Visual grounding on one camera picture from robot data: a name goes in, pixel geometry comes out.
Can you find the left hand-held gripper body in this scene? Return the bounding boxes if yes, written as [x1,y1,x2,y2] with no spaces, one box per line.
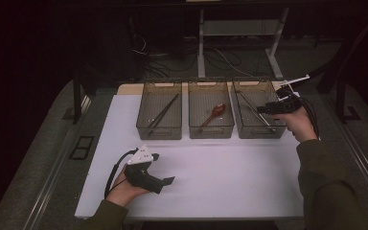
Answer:
[123,145,166,195]

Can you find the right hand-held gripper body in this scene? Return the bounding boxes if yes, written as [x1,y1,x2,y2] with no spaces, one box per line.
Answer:
[270,74,311,115]

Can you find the silver metal tongs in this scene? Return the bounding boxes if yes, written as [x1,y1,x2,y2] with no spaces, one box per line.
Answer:
[236,90,277,133]

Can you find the clear brown plastic basket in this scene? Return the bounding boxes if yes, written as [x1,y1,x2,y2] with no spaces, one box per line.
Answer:
[232,79,289,140]
[187,80,236,140]
[135,80,183,141]

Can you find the brown wooden spoon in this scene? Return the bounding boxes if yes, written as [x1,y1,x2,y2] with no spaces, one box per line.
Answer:
[198,103,227,134]

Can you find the person's right hand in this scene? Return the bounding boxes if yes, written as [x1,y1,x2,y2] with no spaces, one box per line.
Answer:
[274,106,319,143]

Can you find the black metal stand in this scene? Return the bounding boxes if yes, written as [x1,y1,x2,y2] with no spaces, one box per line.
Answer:
[71,68,94,126]
[334,76,362,125]

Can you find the white table cover sheet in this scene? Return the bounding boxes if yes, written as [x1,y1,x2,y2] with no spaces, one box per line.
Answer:
[74,91,305,221]

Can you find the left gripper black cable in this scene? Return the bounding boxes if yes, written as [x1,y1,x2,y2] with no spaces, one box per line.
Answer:
[103,147,139,199]

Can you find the tangle of floor cables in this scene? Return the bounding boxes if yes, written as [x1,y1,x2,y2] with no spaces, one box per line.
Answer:
[130,34,257,80]

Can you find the white metal desk frame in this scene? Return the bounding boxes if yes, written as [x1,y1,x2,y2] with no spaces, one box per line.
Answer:
[196,8,290,81]

